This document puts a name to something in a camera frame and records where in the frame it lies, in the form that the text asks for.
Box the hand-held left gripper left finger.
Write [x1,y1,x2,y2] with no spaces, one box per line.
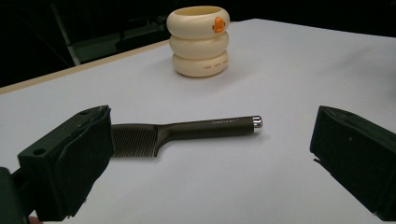
[17,105,115,222]

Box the wooden table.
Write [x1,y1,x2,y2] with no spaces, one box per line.
[0,39,171,96]

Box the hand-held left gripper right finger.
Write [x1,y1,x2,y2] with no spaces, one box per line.
[309,105,396,222]

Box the cream ringed duck cup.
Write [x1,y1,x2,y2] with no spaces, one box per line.
[165,5,231,78]

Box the white table mat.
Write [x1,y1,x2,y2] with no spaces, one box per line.
[0,18,396,224]

